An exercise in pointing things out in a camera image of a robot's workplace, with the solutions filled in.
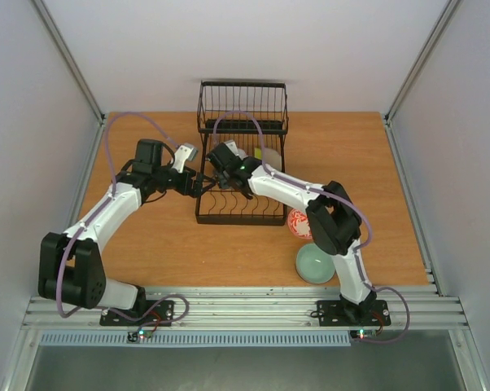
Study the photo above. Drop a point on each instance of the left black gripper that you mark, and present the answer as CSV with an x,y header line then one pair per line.
x,y
196,191

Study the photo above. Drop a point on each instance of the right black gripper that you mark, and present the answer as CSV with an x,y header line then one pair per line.
x,y
223,177

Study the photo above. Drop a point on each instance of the white bowl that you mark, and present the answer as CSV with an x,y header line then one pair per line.
x,y
273,158

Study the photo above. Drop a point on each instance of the black wire dish rack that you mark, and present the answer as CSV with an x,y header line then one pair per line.
x,y
241,125

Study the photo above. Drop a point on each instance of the red patterned bowl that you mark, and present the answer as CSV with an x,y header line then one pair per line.
x,y
297,223

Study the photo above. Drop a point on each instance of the pale green celadon bowl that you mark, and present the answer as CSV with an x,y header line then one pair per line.
x,y
314,265

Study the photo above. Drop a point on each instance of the lime green bowl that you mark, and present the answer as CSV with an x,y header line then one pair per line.
x,y
258,153

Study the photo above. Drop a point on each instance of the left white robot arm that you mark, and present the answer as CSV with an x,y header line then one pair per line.
x,y
71,271

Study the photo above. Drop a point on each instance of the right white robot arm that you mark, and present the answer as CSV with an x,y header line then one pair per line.
x,y
333,222

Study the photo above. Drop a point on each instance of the left small circuit board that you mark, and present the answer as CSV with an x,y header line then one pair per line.
x,y
139,336

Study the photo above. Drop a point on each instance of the small circuit board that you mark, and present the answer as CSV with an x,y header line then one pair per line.
x,y
139,336
364,334

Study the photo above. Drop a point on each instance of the right small circuit board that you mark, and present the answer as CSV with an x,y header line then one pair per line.
x,y
364,334

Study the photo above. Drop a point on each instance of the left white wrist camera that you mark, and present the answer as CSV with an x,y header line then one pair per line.
x,y
185,153

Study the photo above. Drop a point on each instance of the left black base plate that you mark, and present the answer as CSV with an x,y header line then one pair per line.
x,y
135,317

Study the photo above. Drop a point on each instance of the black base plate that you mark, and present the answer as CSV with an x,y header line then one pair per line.
x,y
135,317
331,313

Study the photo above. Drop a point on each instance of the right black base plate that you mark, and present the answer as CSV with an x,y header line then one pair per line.
x,y
331,313

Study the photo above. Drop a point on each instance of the left aluminium corner post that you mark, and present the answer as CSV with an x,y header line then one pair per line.
x,y
48,21

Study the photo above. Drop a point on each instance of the aluminium corner post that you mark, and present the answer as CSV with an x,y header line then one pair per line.
x,y
48,21
433,38

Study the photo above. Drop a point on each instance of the grey slotted cable duct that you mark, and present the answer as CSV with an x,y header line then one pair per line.
x,y
199,339

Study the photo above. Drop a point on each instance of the right aluminium corner post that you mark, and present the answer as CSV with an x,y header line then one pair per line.
x,y
433,38

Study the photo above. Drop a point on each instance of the aluminium front rail frame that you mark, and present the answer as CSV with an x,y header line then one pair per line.
x,y
268,308

